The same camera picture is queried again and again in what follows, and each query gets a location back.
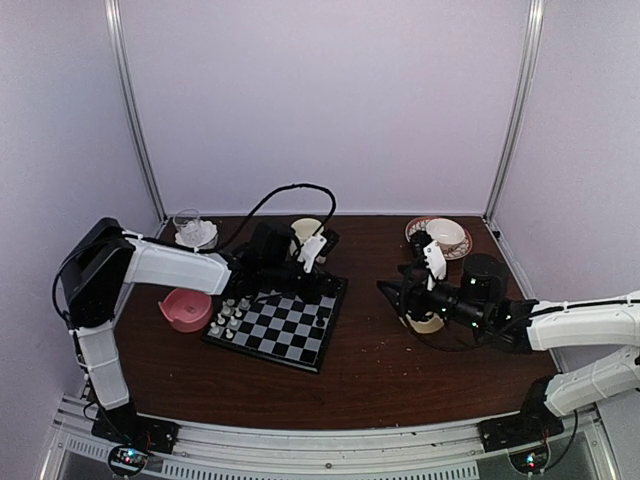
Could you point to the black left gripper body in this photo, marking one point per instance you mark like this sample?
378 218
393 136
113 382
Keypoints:
306 292

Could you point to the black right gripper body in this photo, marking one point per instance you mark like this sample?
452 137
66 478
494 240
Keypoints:
415 292

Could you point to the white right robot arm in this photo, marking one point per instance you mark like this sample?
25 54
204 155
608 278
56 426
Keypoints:
479 302

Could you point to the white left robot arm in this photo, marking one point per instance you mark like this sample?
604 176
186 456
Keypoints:
108 257

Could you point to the cream bowl of black pieces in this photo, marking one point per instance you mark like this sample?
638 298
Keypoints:
425 325

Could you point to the black and white chessboard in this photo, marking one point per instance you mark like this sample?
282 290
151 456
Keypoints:
281 328

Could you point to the white ribbed ceramic mug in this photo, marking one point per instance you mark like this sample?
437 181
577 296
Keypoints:
304 228

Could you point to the floral patterned saucer plate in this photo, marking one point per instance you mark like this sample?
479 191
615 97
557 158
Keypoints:
457 253

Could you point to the white ceramic cup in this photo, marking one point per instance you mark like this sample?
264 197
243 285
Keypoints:
447 233

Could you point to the pink bowl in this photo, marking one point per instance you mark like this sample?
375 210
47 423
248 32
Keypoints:
187 311

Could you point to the clear glass cup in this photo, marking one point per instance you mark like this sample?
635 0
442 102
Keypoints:
188 223

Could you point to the aluminium front rail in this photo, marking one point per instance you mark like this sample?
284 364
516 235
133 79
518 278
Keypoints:
451 450

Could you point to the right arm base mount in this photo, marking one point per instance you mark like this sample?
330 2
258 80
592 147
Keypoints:
524 436

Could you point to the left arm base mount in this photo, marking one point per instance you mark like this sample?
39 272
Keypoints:
134 450

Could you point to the aluminium frame post right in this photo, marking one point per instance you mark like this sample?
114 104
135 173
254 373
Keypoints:
527 68

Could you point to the aluminium frame post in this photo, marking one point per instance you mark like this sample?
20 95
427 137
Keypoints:
117 37
527 68

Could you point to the aluminium frame post left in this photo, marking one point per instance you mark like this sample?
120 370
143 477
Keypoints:
117 37

